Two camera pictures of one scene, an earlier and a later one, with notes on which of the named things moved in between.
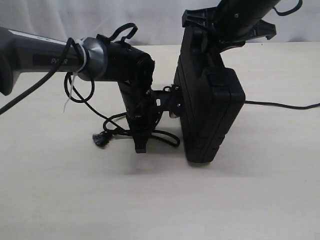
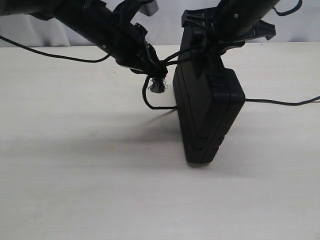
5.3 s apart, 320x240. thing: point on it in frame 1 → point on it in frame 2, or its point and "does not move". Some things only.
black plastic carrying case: x=213 y=95 does not move
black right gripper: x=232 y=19 does not move
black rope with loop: x=166 y=138 → x=156 y=81
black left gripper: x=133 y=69 → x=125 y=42
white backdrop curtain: x=157 y=21 does not move
